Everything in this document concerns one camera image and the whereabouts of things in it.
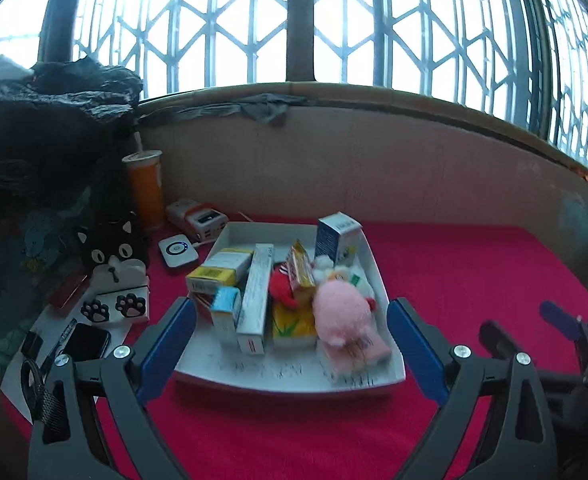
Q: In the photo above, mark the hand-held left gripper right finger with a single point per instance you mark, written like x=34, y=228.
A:
x=415, y=350

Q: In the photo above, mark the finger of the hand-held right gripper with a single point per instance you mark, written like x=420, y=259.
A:
x=499, y=337
x=561, y=317

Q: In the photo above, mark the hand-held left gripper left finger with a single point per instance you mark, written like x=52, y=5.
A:
x=166, y=350

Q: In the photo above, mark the long white box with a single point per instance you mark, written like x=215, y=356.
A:
x=255, y=300

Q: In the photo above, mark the white cardboard tray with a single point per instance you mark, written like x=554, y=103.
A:
x=284, y=372

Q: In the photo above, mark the white plush toy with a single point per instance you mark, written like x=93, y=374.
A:
x=326, y=265

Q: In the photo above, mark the blue medicine box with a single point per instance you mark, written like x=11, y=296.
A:
x=336, y=235

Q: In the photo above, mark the pink tissue packet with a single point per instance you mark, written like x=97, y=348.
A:
x=359, y=355

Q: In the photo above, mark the light blue box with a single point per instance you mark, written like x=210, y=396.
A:
x=225, y=312

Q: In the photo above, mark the black smartphone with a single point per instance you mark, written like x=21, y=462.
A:
x=85, y=342

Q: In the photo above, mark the pink plush toy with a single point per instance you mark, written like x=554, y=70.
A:
x=341, y=310

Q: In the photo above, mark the red table cloth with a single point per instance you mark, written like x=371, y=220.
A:
x=449, y=270

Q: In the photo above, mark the green tissue packet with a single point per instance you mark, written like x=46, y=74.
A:
x=360, y=280

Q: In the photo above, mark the white pocket router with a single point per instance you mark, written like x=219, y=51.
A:
x=178, y=252

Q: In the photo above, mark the yellow white box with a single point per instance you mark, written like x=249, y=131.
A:
x=221, y=266

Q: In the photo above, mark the black marker pen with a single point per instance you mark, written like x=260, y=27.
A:
x=59, y=342

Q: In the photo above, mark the dark red box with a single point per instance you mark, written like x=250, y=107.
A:
x=69, y=292

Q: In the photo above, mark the black cat phone holder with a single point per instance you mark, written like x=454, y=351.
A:
x=111, y=245

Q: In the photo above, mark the yellow tissue packet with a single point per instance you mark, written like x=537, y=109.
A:
x=294, y=327

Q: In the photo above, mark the red plush toy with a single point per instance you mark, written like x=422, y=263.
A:
x=281, y=287

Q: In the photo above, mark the orange white power bank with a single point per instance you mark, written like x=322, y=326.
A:
x=201, y=220

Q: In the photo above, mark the red yellow snack packet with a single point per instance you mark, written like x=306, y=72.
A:
x=301, y=270

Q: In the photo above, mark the white paper sheet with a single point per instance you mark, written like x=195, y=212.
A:
x=29, y=380

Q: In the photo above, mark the orange paper cup with straw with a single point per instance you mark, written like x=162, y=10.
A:
x=146, y=195

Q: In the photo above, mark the cardboard panel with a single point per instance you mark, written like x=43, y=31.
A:
x=424, y=175

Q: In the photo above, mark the black plastic bag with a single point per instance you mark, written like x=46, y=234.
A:
x=39, y=125

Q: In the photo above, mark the grey cloth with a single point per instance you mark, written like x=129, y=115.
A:
x=269, y=110

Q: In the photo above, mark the metal window grille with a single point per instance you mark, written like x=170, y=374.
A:
x=254, y=25

